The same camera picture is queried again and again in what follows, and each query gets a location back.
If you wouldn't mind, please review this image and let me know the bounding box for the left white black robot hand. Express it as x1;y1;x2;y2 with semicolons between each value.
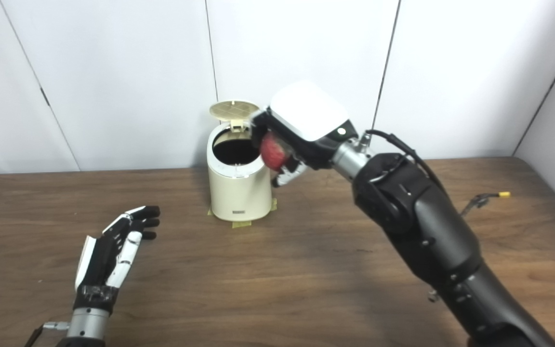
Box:
73;205;161;314

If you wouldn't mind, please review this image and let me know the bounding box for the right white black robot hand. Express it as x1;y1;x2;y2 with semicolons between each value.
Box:
250;80;359;188

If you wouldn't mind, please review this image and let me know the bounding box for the red apple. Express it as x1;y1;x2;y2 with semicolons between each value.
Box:
260;132;289;172

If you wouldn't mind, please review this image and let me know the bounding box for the round cream bin lid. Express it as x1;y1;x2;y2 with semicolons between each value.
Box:
209;100;261;133

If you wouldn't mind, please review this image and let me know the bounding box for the cream-colored bin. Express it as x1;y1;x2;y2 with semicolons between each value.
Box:
206;123;273;222

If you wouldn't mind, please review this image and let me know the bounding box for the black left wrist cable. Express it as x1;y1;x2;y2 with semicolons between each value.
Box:
24;321;70;347

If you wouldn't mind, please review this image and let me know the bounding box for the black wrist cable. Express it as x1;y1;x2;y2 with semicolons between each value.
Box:
364;129;447;193
24;321;70;347

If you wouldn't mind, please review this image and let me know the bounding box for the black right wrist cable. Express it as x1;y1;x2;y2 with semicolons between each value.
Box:
364;129;447;193

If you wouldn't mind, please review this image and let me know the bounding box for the black cable yellow connector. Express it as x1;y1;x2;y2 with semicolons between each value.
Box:
461;191;511;217

